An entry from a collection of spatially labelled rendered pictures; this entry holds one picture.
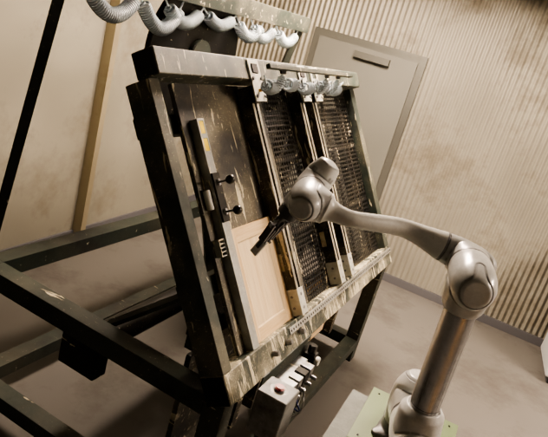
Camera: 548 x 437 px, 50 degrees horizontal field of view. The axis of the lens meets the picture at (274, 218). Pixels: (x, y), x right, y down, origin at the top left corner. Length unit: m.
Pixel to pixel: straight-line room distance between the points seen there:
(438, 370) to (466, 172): 3.88
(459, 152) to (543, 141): 0.71
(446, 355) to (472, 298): 0.24
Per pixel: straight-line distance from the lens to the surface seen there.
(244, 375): 2.32
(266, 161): 2.67
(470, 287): 1.78
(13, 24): 4.16
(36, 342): 3.52
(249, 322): 2.39
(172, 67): 2.19
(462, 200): 5.74
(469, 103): 5.66
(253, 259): 2.52
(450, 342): 1.92
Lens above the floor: 2.15
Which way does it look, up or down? 18 degrees down
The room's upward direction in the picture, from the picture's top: 16 degrees clockwise
